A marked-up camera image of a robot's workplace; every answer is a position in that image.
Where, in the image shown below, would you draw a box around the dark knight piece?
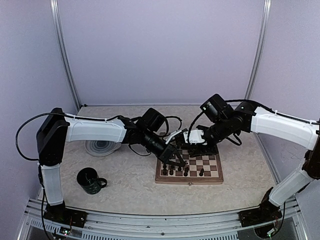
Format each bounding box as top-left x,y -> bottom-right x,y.
183,166 -> 190,177

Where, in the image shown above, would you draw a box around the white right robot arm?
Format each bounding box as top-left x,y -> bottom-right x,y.
183,94 -> 320,227

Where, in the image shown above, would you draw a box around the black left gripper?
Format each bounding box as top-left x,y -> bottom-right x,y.
141,129 -> 186,167

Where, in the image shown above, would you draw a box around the aluminium corner post right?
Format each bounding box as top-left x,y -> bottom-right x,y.
244,0 -> 272,100

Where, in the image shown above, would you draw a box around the dark rook piece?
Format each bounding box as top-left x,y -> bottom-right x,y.
161,168 -> 168,176

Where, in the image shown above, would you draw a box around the white blue swirl plate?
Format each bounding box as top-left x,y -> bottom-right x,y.
84,140 -> 121,158

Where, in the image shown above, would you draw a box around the aluminium corner post left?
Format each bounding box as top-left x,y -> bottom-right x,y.
49,0 -> 82,110

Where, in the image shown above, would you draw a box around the dark green mug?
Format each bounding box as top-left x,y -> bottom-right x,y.
76,167 -> 108,195

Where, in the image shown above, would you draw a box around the aluminium corner post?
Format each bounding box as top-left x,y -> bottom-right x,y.
244,0 -> 272,100
49,0 -> 82,110

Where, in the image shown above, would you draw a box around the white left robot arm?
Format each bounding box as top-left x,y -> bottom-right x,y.
36,108 -> 186,223

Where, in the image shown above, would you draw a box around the wooden folding chess board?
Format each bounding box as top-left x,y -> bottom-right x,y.
155,133 -> 224,185

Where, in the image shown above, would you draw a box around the dark bishop piece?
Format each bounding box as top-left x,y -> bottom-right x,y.
199,168 -> 205,177

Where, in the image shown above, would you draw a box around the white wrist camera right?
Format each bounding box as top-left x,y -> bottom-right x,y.
183,129 -> 207,145

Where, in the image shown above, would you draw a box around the aluminium frame rail front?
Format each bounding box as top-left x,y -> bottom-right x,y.
16,198 -> 309,240

